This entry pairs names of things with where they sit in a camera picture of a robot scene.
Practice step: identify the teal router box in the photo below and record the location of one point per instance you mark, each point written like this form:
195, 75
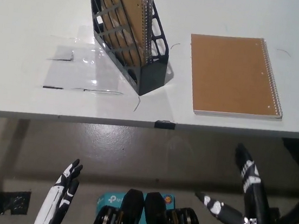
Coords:
108, 200

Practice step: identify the clear plastic sheet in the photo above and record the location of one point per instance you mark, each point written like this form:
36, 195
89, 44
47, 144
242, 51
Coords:
88, 74

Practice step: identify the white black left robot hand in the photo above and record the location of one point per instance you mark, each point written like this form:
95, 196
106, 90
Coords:
51, 203

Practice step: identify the black lattice magazine holder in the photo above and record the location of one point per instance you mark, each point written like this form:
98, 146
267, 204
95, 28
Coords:
153, 77

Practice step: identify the grey tape patch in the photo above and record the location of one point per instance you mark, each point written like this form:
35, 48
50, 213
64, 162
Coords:
64, 53

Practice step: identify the black table edge clip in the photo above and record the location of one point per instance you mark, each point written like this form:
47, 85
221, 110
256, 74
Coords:
165, 124

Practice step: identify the brown spiral notebook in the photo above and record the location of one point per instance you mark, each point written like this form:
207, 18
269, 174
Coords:
230, 72
135, 14

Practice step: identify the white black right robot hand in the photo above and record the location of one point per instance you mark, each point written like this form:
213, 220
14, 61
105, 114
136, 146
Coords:
255, 207

